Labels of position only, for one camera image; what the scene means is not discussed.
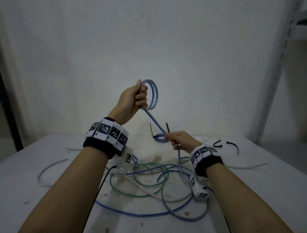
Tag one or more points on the person's right hand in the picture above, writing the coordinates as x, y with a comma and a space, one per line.
184, 141

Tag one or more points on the person's left hand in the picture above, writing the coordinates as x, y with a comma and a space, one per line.
129, 100

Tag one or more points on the curled black cable tie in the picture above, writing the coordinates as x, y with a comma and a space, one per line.
215, 145

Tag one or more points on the long black cable tie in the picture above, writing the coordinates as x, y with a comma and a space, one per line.
235, 145

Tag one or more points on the person's right forearm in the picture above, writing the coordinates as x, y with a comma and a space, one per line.
244, 201

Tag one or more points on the person's left forearm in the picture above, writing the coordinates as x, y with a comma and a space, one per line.
67, 192

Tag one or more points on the right black marker wristband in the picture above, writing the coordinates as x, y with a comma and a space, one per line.
206, 158

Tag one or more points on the black marker wristband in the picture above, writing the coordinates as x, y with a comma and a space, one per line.
206, 158
105, 136

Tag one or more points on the left black marker wristband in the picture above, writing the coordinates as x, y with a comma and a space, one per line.
105, 136

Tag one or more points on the grey shelf board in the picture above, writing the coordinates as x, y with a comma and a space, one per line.
287, 156
301, 21

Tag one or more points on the white perforated shelf upright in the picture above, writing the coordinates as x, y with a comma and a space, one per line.
275, 72

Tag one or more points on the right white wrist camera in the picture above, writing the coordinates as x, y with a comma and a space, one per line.
197, 187

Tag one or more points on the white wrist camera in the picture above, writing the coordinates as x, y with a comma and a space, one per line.
197, 187
124, 163

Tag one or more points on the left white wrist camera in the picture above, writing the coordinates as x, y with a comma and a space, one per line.
124, 163

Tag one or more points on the black metal frame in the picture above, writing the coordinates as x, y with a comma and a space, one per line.
9, 112

